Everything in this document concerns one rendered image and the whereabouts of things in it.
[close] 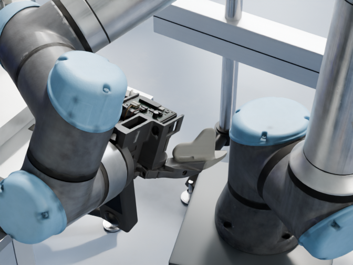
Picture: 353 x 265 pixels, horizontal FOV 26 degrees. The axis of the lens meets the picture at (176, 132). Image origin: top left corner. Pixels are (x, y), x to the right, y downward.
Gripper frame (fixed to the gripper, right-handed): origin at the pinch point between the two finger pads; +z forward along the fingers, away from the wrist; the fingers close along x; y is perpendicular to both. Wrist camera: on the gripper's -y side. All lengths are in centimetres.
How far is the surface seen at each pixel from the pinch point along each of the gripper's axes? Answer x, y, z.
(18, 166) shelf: 25.0, -18.2, 0.3
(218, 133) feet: 35, -55, 121
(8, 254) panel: 50, -72, 41
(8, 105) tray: 36.5, -15.4, 10.8
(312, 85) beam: 9, -24, 109
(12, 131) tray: 30.7, -16.0, 5.1
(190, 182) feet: 33, -67, 105
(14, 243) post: 51, -70, 43
